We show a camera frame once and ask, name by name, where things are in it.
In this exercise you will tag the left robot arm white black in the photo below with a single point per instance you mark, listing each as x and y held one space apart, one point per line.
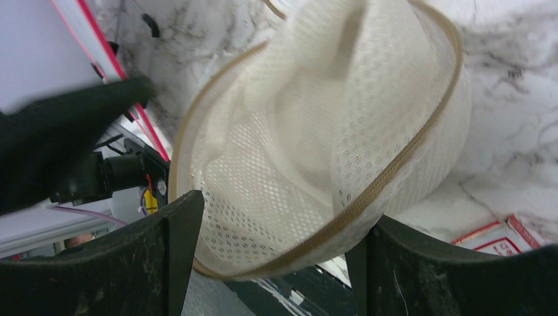
43 141

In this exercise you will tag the red framed whiteboard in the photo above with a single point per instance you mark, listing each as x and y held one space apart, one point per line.
50 46

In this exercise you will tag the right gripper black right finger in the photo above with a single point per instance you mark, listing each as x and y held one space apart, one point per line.
397 270

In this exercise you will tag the small black clip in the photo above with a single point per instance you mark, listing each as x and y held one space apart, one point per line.
152 24

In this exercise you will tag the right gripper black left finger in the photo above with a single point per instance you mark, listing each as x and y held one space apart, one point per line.
141 269

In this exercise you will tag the small red white card box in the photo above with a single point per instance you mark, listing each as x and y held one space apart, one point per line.
505 238

